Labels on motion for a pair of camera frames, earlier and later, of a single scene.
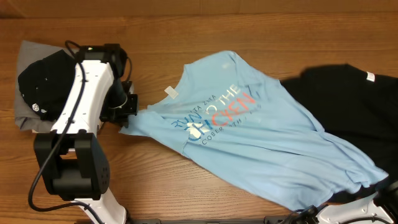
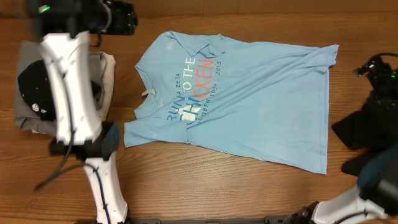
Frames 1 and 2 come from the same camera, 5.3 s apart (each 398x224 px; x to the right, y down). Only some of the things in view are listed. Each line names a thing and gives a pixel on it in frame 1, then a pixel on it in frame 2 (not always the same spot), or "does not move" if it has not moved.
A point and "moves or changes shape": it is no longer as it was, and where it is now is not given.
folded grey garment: [25, 117] does not move
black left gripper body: [117, 106] to [115, 22]
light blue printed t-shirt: [227, 116] moves or changes shape
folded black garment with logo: [43, 84] does not move
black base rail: [277, 220] does not move
